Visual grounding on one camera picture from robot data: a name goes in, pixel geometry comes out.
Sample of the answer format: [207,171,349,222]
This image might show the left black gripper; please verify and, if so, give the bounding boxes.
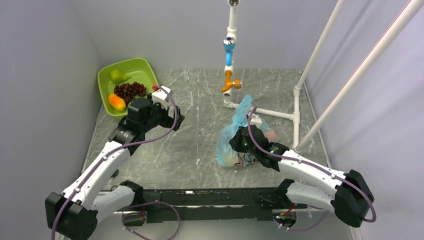
[141,93,185,133]

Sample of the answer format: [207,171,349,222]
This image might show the blue printed plastic bag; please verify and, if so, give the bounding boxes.
[215,94,279,169]

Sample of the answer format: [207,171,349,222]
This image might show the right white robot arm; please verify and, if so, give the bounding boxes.
[228,125,377,228]

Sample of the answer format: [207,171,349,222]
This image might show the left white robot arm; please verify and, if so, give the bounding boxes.
[45,95,184,240]

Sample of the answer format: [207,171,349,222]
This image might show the dark red fake grapes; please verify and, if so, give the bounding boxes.
[113,82,147,105]

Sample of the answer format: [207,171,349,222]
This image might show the orange fake mango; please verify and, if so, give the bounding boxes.
[108,93,127,112]

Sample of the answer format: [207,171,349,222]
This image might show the green fake pear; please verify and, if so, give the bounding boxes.
[109,69,130,84]

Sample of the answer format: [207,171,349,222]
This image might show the green plastic tray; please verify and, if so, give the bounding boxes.
[97,58,159,118]

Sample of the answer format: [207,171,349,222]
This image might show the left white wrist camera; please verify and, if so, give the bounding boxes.
[151,84,173,110]

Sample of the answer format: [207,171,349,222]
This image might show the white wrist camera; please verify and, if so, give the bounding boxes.
[151,84,173,110]
[249,114,263,129]

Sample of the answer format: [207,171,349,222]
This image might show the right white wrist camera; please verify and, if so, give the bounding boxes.
[249,114,263,129]

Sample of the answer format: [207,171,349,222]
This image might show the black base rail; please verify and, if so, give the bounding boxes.
[112,187,309,223]

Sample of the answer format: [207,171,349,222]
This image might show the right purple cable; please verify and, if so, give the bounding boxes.
[246,105,378,233]

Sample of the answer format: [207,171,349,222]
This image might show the purple cable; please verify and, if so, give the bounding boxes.
[246,105,378,233]
[50,85,182,240]

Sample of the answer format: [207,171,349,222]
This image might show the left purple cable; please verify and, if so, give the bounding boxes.
[50,85,182,240]

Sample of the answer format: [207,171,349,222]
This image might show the white pvc pipe frame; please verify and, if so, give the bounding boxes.
[235,0,424,155]

